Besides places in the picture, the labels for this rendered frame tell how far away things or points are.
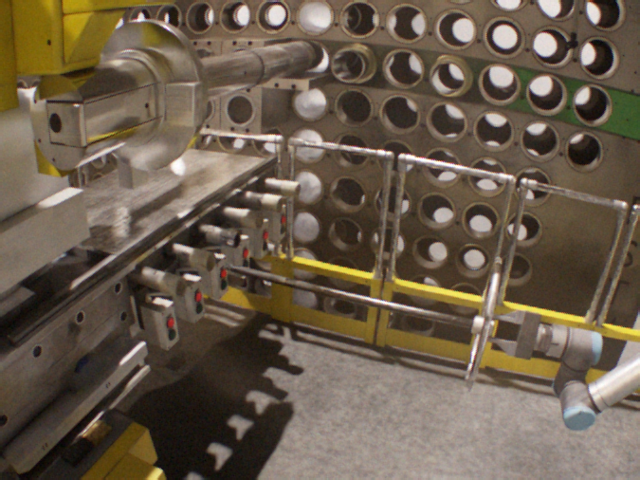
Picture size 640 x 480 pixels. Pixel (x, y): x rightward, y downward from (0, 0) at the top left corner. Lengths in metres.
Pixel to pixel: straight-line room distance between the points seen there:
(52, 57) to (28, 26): 0.10
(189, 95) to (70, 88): 0.28
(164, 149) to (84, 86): 0.32
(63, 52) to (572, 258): 2.93
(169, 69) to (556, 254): 2.59
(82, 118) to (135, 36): 0.33
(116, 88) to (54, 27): 0.20
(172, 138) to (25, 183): 0.39
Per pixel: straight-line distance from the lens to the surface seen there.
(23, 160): 1.26
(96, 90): 1.03
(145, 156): 1.28
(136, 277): 1.55
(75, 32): 0.98
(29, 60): 1.08
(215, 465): 2.06
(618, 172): 3.06
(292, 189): 2.13
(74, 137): 1.02
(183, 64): 1.15
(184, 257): 1.62
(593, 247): 3.20
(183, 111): 1.12
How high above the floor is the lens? 1.63
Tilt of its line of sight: 27 degrees down
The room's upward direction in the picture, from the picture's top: 4 degrees clockwise
